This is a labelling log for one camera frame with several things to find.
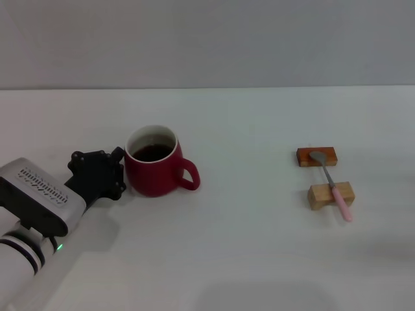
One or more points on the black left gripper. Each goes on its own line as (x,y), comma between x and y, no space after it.
(94,175)

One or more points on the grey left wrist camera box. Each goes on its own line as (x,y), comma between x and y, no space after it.
(39,197)

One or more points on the red ceramic coffee mug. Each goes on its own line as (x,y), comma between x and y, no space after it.
(152,178)

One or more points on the dark reddish wooden block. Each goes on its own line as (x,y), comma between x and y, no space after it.
(303,157)

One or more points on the light wooden block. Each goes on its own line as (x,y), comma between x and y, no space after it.
(321,194)

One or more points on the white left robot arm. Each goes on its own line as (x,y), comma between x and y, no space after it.
(16,256)

